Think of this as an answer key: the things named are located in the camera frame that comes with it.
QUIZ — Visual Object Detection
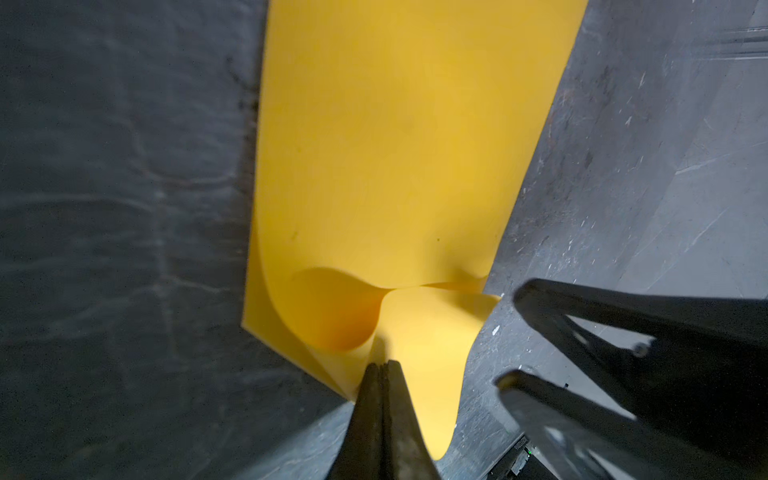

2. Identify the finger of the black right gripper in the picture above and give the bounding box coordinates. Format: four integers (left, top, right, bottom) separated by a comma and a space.
495, 370, 767, 479
513, 278, 767, 420

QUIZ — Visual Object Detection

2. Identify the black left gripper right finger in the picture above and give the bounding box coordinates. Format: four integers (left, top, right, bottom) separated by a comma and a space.
382, 361, 440, 479

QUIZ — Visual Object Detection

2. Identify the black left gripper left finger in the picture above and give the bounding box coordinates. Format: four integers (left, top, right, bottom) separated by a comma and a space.
327, 364, 383, 480

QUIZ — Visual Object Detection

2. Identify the yellow square paper sheet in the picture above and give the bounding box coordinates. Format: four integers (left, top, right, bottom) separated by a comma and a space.
242, 1, 586, 459

